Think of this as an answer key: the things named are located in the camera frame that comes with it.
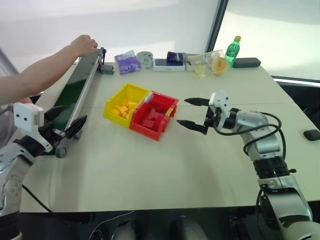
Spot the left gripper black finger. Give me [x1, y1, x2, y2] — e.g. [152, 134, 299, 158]
[65, 114, 89, 139]
[44, 105, 66, 126]

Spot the green bottle yellow cap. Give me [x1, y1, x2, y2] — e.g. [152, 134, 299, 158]
[224, 35, 242, 69]

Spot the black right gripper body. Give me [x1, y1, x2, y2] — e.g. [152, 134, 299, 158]
[204, 105, 224, 131]

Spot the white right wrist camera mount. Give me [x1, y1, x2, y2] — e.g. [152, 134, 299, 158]
[208, 89, 232, 119]

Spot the dark window frame post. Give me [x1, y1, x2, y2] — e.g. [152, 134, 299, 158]
[205, 0, 230, 55]

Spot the red block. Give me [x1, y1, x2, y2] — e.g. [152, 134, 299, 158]
[146, 107, 161, 119]
[139, 117, 156, 129]

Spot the person's bare hand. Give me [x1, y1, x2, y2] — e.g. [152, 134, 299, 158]
[69, 34, 99, 58]

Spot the green belt conveyor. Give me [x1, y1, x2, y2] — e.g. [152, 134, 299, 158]
[34, 46, 109, 159]

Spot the pale green tape roll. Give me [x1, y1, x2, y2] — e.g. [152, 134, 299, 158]
[136, 50, 154, 70]

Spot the yellow plastic bin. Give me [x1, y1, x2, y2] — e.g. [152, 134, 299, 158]
[103, 83, 151, 129]

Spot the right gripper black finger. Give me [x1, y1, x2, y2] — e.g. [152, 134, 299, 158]
[176, 120, 208, 136]
[184, 97, 211, 108]

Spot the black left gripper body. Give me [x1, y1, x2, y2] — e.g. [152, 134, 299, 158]
[38, 122, 69, 147]

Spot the dark purple pouch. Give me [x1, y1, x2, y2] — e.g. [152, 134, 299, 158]
[166, 51, 189, 63]

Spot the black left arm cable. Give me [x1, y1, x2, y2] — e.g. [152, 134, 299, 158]
[21, 184, 55, 214]

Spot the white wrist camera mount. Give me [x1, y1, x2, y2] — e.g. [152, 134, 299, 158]
[208, 89, 232, 119]
[12, 101, 54, 153]

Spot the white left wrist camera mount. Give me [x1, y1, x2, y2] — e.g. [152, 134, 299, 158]
[12, 101, 54, 153]

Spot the long black case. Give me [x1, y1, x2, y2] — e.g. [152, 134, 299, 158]
[233, 57, 262, 69]

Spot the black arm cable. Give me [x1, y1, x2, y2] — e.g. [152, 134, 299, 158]
[21, 184, 55, 214]
[214, 112, 287, 155]

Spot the purple tissue pack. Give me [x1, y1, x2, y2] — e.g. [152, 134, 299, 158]
[114, 49, 141, 76]

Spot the small gray control box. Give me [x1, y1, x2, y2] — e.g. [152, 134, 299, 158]
[99, 64, 116, 76]

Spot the clear plastic bag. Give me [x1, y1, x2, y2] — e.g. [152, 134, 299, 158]
[186, 49, 226, 81]

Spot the red plastic bin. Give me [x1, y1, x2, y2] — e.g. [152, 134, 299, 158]
[129, 91, 180, 142]

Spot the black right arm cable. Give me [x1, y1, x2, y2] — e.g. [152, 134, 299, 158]
[214, 112, 287, 155]

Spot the small black oval object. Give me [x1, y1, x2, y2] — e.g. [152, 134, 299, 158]
[303, 129, 320, 142]

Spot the flat white box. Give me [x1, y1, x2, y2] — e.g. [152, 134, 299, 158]
[152, 58, 187, 73]

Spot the beige tape roll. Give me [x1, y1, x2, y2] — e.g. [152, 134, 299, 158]
[210, 56, 229, 77]

